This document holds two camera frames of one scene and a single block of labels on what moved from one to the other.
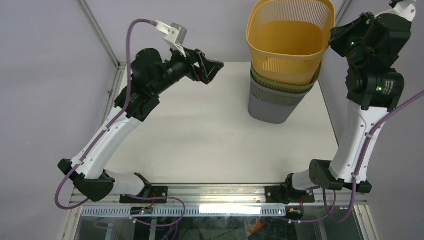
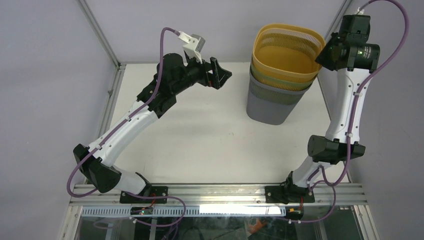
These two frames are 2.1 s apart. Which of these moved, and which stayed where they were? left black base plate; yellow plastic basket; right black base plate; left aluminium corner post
Moved: yellow plastic basket
Stayed: right black base plate; left aluminium corner post; left black base plate
